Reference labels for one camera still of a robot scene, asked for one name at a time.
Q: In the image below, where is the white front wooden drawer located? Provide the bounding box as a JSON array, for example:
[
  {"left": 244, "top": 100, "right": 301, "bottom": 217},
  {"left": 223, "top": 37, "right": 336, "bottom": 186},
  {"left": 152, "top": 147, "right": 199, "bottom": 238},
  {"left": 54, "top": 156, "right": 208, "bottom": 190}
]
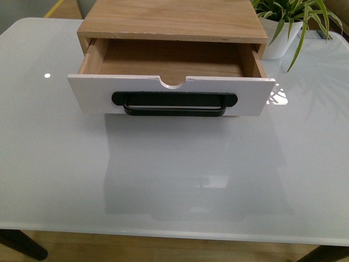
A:
[{"left": 68, "top": 39, "right": 275, "bottom": 116}]

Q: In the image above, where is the wooden drawer cabinet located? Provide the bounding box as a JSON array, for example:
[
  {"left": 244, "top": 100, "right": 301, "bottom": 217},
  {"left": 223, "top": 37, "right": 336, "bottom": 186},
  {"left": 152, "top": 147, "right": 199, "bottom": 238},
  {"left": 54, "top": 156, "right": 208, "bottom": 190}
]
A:
[{"left": 77, "top": 1, "right": 268, "bottom": 57}]

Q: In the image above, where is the white plant pot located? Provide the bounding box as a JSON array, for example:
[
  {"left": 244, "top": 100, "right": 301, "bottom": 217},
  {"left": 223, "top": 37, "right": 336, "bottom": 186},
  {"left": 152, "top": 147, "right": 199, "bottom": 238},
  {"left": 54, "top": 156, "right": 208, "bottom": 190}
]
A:
[{"left": 260, "top": 18, "right": 303, "bottom": 60}]

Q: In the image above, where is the green striped leafy plant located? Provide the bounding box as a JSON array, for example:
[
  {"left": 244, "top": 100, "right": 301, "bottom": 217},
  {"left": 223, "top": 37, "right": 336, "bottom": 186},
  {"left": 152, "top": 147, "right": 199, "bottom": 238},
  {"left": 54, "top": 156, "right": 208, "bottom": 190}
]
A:
[{"left": 251, "top": 1, "right": 344, "bottom": 71}]

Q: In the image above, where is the black table leg left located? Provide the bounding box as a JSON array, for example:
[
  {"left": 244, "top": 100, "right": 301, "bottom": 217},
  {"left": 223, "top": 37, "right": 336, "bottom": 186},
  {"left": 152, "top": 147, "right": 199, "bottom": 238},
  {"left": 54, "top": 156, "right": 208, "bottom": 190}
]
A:
[{"left": 1, "top": 229, "right": 48, "bottom": 261}]

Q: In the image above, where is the black table leg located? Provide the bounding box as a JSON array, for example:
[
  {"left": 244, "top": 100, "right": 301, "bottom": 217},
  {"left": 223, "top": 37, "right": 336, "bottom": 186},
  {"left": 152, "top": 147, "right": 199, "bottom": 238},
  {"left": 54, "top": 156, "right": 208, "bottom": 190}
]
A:
[
  {"left": 1, "top": 229, "right": 48, "bottom": 261},
  {"left": 297, "top": 245, "right": 349, "bottom": 262}
]

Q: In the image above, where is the black table leg right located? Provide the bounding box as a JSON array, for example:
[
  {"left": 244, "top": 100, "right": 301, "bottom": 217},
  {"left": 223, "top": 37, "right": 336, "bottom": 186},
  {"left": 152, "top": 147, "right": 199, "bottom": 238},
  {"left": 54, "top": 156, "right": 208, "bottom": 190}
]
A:
[{"left": 297, "top": 245, "right": 349, "bottom": 262}]

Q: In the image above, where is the black metal drawer handle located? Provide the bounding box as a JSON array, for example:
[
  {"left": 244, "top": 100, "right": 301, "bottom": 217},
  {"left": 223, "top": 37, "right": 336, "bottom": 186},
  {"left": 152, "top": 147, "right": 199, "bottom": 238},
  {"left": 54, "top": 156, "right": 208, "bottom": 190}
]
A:
[{"left": 111, "top": 91, "right": 238, "bottom": 117}]

